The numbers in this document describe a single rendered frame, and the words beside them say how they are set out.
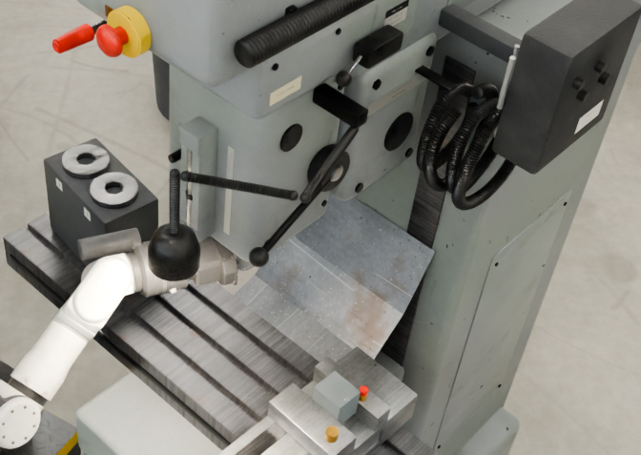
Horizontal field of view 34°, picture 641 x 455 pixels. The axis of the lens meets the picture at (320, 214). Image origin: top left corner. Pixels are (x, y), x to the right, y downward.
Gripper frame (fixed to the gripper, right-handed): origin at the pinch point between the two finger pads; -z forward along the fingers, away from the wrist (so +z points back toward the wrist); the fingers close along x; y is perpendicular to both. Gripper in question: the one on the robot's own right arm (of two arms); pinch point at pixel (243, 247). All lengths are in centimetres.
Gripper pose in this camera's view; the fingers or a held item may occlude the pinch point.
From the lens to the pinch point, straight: 174.2
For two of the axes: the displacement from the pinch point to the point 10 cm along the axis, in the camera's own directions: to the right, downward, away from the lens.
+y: -1.1, 7.2, 6.8
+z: -9.1, 2.0, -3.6
